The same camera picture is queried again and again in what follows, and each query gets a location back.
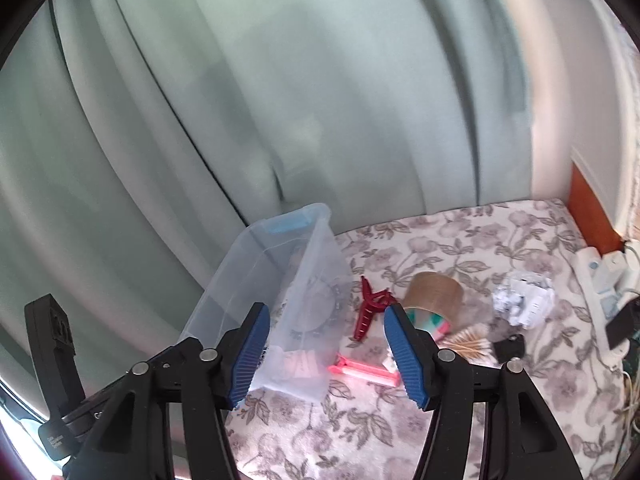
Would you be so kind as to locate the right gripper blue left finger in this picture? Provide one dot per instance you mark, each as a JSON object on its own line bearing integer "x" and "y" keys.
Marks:
{"x": 246, "y": 349}

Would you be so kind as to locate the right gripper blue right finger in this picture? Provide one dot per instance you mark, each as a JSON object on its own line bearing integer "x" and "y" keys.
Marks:
{"x": 413, "y": 358}

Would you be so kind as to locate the bag of cotton swabs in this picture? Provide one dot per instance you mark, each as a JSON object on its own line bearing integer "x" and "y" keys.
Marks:
{"x": 472, "y": 343}

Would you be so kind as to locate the pink hair roller pair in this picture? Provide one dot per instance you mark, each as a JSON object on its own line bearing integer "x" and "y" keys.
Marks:
{"x": 378, "y": 375}

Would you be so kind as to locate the dark red hair claw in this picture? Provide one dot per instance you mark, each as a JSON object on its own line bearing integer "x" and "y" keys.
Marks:
{"x": 372, "y": 304}

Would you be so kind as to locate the brown packing tape roll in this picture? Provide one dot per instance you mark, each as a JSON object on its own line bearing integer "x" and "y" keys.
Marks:
{"x": 437, "y": 293}

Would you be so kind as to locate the black toy car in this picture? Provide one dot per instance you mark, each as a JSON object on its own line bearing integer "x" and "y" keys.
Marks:
{"x": 513, "y": 347}

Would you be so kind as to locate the black studded headband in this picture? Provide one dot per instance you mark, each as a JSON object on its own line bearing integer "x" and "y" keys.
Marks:
{"x": 322, "y": 308}

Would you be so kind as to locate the clear plastic storage bin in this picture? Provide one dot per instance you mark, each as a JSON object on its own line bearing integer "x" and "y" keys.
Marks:
{"x": 272, "y": 262}

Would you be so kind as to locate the white paper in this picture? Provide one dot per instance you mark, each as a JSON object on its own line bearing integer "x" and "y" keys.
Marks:
{"x": 524, "y": 299}

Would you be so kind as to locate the floral grey table cloth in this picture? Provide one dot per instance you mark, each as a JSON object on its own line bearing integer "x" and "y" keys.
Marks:
{"x": 360, "y": 430}

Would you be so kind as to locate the white power strip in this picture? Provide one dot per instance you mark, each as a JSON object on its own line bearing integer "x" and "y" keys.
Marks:
{"x": 603, "y": 307}

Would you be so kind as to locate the black power adapter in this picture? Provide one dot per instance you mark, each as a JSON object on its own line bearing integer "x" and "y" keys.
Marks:
{"x": 624, "y": 324}

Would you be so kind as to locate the white usb charger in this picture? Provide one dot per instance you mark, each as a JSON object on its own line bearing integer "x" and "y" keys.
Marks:
{"x": 609, "y": 271}

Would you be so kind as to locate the green curtain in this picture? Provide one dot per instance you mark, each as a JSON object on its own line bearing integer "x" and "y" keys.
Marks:
{"x": 140, "y": 137}

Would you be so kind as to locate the white appliance with lace cover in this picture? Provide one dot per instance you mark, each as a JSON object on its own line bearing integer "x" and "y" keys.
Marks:
{"x": 608, "y": 159}

